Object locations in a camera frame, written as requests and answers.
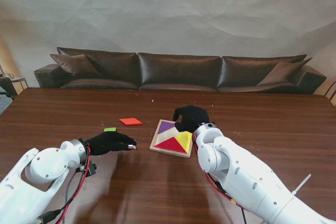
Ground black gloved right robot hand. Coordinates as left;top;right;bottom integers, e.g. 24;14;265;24
172;105;211;133

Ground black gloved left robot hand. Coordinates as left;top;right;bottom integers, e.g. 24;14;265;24
85;131;138;156

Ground large yellow tangram triangle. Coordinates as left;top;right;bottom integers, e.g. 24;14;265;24
175;130;193;154

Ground purple tangram triangle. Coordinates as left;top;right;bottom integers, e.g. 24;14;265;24
157;120;177;134

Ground large red tangram triangle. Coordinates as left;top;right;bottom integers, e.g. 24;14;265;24
155;137;188;155

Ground orange tangram parallelogram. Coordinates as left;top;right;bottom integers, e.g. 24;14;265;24
119;118;143;127

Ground square wooden tangram tray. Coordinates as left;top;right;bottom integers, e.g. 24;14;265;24
149;119;194;159

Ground dark brown leather sofa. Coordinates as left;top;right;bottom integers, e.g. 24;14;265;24
33;47;327;95

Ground brown leather sofa pillow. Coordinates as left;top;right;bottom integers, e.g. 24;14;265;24
256;57;313;87
49;54;103;79

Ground small side table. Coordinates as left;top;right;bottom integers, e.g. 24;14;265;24
4;73;29;96

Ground red black left arm cables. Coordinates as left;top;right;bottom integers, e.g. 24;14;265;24
38;146;93;224

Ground red black arm cables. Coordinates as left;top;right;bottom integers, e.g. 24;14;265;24
192;132;248;224
38;146;93;224

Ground red black right arm cables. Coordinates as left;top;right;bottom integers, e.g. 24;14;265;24
192;132;248;224

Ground white cable tie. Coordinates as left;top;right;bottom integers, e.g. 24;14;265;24
292;173;312;196

